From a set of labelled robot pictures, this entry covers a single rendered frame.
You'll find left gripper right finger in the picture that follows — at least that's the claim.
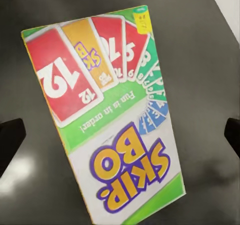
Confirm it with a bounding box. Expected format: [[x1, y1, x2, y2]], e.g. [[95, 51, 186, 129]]
[[224, 117, 240, 158]]

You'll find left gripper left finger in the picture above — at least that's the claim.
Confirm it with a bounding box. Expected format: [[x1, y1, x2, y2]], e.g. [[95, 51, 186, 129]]
[[0, 118, 26, 177]]

